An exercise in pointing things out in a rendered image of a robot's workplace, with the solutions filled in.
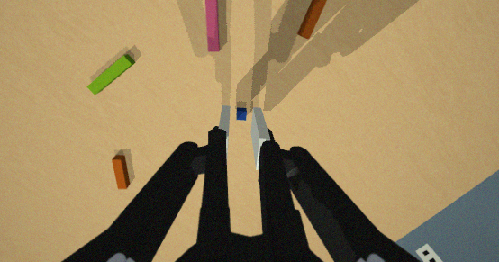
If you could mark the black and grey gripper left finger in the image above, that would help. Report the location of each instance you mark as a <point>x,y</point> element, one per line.
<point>137,233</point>

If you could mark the small blue cube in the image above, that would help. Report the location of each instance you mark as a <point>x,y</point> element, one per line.
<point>241,114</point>

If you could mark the pink rod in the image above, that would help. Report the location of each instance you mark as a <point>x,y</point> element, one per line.
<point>212,25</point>

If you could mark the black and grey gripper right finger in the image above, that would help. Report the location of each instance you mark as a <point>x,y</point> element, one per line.
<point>345,231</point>

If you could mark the lime green rod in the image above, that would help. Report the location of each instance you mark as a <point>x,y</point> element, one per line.
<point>114,71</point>

